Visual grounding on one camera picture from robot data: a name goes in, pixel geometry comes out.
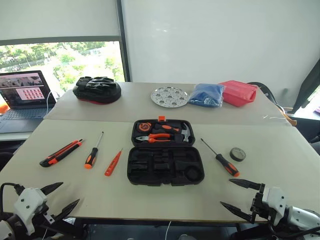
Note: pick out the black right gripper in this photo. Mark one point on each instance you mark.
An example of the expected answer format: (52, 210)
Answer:
(260, 208)

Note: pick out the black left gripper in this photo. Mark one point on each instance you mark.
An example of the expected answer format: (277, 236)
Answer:
(48, 217)

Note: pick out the orange black utility knife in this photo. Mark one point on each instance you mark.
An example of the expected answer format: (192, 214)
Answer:
(58, 155)

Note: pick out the black electrical tape roll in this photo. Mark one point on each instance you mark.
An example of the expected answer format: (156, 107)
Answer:
(237, 154)

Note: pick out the orange voltage tester pen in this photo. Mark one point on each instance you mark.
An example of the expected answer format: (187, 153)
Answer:
(112, 166)

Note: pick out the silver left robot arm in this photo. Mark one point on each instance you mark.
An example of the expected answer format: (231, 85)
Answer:
(5, 228)

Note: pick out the black tool case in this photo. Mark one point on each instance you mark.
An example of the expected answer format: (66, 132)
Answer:
(165, 170)

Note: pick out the grey rounded shape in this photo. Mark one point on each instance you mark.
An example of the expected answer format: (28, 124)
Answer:
(184, 237)

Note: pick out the red plastic box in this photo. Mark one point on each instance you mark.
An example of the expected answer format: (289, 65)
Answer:
(237, 93)

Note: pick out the orange round object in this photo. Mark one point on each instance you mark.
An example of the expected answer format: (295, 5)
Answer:
(3, 109)

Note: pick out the blue plastic bag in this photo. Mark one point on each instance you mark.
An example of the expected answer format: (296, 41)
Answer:
(206, 96)

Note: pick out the orange black tape measure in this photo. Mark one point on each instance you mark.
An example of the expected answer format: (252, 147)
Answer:
(144, 126)

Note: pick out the black boxing pad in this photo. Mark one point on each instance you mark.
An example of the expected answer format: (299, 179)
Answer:
(97, 90)

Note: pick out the open laptop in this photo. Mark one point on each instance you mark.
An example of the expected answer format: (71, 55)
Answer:
(25, 87)

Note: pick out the perforated metal steamer plate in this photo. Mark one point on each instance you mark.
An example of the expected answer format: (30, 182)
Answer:
(169, 97)

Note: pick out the black monitor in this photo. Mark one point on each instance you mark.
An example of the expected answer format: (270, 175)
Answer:
(306, 90)

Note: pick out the white roller blind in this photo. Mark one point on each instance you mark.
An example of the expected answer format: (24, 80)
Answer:
(57, 17)

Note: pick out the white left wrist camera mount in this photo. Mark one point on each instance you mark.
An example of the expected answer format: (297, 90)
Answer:
(27, 202)

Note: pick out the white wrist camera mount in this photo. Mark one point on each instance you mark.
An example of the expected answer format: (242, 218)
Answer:
(275, 197)
(27, 202)

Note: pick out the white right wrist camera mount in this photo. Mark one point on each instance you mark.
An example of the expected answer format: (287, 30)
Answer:
(275, 197)

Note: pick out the dark window frame post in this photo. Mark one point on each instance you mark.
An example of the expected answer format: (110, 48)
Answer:
(124, 50)

